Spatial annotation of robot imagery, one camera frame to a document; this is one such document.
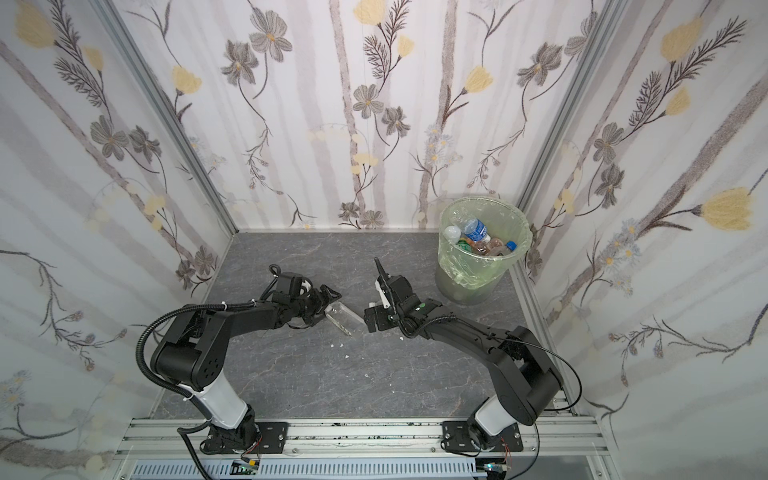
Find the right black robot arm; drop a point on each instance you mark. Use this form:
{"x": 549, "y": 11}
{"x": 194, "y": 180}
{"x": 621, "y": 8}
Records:
{"x": 524, "y": 378}

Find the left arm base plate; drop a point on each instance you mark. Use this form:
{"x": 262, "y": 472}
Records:
{"x": 251, "y": 437}

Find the green soda bottle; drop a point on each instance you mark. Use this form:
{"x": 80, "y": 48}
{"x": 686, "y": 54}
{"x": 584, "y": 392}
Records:
{"x": 465, "y": 245}

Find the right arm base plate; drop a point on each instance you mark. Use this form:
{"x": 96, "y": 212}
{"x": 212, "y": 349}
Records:
{"x": 465, "y": 437}

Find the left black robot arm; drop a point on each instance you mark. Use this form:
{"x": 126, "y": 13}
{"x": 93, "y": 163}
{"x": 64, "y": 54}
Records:
{"x": 184, "y": 352}

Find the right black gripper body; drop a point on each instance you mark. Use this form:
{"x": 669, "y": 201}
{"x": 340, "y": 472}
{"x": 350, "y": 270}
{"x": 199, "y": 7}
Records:
{"x": 380, "y": 315}

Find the crushed bottle blue cap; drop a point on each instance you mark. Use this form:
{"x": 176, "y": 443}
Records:
{"x": 499, "y": 248}

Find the white bottle red cap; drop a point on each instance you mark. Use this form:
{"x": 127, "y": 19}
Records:
{"x": 452, "y": 234}

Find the clear bottle green cap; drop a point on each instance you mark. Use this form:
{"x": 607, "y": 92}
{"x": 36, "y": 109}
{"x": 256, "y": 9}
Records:
{"x": 345, "y": 319}

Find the aluminium frame rail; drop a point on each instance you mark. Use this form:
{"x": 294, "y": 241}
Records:
{"x": 435, "y": 439}

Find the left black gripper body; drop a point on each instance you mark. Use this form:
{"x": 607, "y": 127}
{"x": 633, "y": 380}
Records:
{"x": 318, "y": 300}

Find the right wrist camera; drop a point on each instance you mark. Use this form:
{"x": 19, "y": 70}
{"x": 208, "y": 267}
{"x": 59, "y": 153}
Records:
{"x": 382, "y": 294}

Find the mesh bin with green bag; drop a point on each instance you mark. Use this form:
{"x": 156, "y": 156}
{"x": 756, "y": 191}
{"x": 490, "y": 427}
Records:
{"x": 469, "y": 278}

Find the clear bottle blue label white cap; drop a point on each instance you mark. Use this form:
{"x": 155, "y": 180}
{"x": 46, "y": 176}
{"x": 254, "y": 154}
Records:
{"x": 475, "y": 230}

